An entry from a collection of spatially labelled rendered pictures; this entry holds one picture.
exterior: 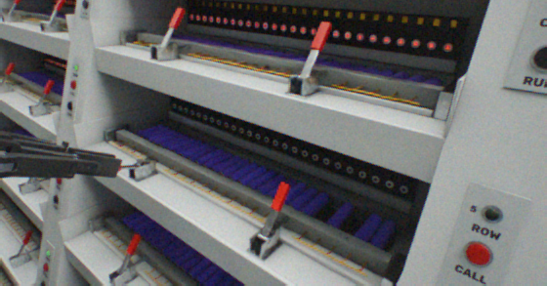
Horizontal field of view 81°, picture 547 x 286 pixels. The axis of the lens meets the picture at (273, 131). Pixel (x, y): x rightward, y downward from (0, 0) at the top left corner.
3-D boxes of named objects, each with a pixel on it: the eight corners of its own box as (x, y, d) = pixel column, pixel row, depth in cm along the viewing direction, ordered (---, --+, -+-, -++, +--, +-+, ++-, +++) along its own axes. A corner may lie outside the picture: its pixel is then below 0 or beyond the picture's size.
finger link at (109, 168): (74, 150, 44) (76, 152, 44) (120, 158, 50) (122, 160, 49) (65, 171, 44) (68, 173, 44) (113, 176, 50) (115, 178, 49)
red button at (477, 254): (485, 269, 25) (492, 251, 25) (463, 259, 26) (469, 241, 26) (485, 265, 26) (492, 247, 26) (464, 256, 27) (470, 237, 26)
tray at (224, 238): (371, 374, 32) (390, 306, 28) (81, 169, 64) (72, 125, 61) (422, 259, 47) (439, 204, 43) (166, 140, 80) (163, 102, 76)
